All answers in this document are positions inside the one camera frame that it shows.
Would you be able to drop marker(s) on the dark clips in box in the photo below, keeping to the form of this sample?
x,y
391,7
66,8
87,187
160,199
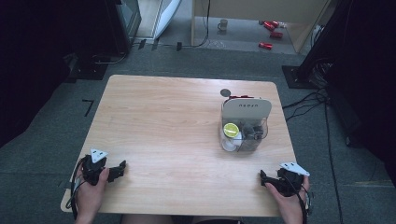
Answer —
x,y
253,130

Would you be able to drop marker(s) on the red item behind box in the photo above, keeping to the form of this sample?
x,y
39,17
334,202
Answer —
x,y
241,96

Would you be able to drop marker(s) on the black stand base plate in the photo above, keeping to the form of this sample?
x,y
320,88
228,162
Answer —
x,y
295,77
88,70

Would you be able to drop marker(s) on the grey mug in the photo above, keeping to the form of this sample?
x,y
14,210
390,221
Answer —
x,y
222,25

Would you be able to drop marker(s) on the white board panel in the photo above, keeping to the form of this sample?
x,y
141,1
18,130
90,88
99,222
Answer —
x,y
166,15

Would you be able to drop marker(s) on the grey box lid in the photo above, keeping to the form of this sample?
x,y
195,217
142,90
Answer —
x,y
247,109

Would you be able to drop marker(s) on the person's left hand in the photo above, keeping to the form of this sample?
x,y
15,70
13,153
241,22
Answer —
x,y
90,196

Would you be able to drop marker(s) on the red can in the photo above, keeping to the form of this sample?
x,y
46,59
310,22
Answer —
x,y
270,25
276,34
265,45

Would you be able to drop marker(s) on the person's right hand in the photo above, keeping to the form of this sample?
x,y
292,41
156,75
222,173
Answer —
x,y
291,205

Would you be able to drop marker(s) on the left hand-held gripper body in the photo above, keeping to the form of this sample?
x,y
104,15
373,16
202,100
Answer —
x,y
93,168

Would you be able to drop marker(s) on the yellow-green round lid jar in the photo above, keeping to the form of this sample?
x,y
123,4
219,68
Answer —
x,y
231,130

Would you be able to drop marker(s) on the white round cup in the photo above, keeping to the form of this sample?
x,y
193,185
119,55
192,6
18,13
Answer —
x,y
232,143

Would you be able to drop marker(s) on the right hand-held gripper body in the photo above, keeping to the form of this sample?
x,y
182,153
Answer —
x,y
291,182

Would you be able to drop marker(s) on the dark round disc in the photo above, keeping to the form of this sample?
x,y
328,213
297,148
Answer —
x,y
225,92

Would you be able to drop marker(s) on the clear plastic storage box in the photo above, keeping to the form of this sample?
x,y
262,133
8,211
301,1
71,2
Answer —
x,y
246,140

